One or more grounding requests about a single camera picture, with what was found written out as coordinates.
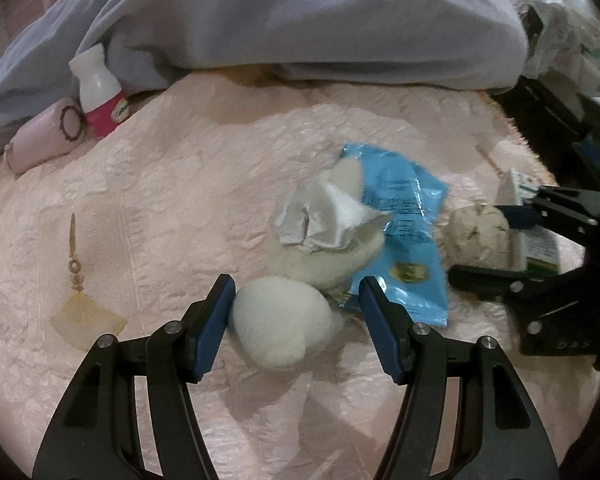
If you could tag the paper tissue ball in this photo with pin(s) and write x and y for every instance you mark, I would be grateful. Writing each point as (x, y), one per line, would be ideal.
(477, 237)

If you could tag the white plush toy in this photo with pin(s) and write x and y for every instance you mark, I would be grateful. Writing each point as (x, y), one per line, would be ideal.
(280, 320)

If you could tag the white bottle pink label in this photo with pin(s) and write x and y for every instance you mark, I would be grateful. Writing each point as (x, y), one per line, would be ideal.
(97, 90)

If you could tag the dark bedside table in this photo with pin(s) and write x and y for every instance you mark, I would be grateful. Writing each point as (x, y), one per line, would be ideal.
(545, 125)

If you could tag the pink quilted bedspread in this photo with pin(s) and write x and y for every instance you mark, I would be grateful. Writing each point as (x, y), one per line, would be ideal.
(170, 200)

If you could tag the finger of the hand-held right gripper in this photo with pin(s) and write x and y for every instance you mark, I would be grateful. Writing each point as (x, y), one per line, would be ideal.
(517, 216)
(485, 279)

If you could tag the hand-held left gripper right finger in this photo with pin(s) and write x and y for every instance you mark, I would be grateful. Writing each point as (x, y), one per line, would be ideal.
(380, 330)

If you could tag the gold fan tassel hairpin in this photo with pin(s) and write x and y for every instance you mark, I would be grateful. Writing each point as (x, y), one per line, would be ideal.
(85, 322)

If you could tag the crumpled white plastic bag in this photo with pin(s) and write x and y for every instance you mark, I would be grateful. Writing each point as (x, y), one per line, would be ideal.
(565, 35)

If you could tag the pink pouch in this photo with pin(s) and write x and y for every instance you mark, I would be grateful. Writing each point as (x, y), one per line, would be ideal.
(35, 142)

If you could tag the lavender quilt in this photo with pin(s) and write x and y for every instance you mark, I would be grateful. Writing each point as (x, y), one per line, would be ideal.
(280, 15)

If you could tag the green white box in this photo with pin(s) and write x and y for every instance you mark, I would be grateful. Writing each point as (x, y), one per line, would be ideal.
(540, 250)

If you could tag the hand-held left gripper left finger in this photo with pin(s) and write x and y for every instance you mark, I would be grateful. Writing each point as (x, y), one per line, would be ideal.
(215, 325)

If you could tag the blue foil packet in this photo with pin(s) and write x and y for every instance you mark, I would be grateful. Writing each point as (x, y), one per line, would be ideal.
(415, 260)

